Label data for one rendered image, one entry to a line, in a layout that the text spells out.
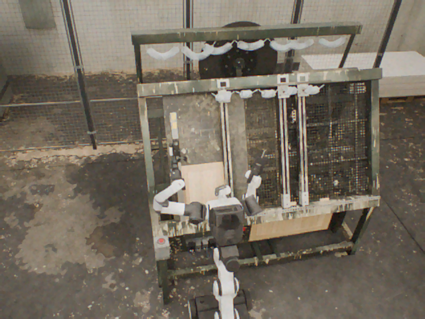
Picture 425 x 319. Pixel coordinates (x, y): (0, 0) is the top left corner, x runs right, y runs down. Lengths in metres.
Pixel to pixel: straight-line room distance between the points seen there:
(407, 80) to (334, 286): 4.46
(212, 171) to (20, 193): 2.86
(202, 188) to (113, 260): 1.46
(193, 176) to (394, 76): 4.95
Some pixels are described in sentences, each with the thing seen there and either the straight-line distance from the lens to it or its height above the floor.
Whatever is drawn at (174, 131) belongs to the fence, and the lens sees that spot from 3.12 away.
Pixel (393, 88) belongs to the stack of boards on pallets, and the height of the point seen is 0.31.
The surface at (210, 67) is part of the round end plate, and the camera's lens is 3.65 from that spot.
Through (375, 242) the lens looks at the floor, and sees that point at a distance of 4.75.
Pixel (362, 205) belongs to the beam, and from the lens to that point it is 3.87.
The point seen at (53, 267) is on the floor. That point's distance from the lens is 4.34.
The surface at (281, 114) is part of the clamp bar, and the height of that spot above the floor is 1.65.
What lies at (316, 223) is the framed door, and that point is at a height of 0.37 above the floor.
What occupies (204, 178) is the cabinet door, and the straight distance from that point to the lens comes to 3.23.
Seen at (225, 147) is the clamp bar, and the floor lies 1.45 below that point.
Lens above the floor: 3.35
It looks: 39 degrees down
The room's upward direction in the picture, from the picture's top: 2 degrees clockwise
